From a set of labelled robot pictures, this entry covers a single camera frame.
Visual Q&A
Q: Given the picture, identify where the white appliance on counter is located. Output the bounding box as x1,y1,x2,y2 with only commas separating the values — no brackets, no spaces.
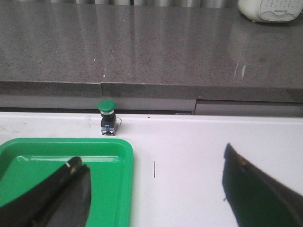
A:
238,0,303,23

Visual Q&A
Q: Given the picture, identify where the green mushroom push button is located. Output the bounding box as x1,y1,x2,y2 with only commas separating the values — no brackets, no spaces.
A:
98,100,116,135

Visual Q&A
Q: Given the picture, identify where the green plastic tray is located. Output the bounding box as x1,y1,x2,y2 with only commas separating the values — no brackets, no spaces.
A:
0,138,133,227

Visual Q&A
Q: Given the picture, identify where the grey stone counter ledge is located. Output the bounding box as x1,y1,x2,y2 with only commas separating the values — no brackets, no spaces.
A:
0,0,303,117

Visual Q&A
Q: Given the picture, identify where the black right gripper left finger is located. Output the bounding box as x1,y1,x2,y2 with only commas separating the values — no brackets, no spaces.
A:
0,157,91,227

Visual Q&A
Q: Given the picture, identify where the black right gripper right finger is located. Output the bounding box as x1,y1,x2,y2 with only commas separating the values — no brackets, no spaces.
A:
222,144,303,227

